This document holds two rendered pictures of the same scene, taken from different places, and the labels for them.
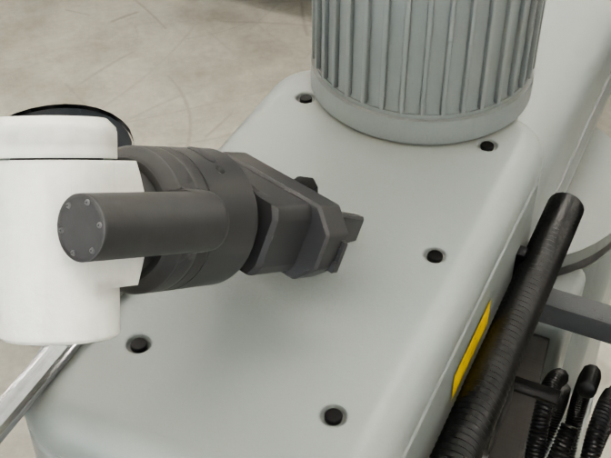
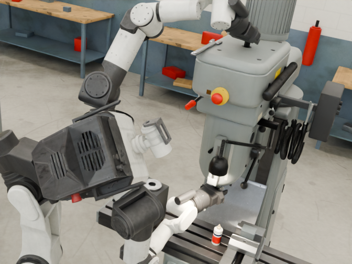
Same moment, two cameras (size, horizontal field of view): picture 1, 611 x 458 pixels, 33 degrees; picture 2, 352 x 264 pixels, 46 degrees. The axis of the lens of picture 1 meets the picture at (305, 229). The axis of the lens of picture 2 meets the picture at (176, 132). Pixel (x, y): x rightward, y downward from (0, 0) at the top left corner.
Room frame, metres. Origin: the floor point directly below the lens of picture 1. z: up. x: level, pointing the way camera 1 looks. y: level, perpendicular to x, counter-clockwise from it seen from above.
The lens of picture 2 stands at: (-0.97, 0.31, 2.27)
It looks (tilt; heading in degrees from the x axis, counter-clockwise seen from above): 26 degrees down; 357
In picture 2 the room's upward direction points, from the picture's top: 8 degrees clockwise
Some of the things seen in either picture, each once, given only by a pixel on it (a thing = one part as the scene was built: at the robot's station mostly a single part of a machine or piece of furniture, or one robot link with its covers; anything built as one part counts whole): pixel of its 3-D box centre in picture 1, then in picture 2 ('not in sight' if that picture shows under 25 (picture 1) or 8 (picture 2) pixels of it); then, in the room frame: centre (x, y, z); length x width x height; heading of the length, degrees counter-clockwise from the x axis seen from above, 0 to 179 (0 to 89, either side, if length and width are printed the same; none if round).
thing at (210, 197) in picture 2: not in sight; (204, 198); (0.51, 0.07, 1.23); 0.13 x 0.12 x 0.10; 46
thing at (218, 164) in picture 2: not in sight; (219, 164); (0.39, 0.05, 1.48); 0.07 x 0.07 x 0.06
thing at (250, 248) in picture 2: not in sight; (243, 245); (0.45, -0.13, 1.05); 0.12 x 0.06 x 0.04; 66
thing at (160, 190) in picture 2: not in sight; (142, 197); (0.71, 0.34, 1.06); 0.22 x 0.12 x 0.20; 58
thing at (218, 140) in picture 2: not in sight; (217, 160); (0.48, 0.05, 1.44); 0.04 x 0.04 x 0.21; 65
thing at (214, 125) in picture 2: not in sight; (227, 144); (0.58, 0.00, 1.47); 0.21 x 0.19 x 0.32; 65
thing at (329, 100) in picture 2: not in sight; (328, 111); (0.70, -0.43, 1.62); 0.20 x 0.09 x 0.21; 155
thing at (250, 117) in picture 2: not in sight; (239, 95); (0.61, -0.02, 1.68); 0.34 x 0.24 x 0.10; 155
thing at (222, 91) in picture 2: not in sight; (219, 96); (0.37, 0.10, 1.76); 0.06 x 0.02 x 0.06; 65
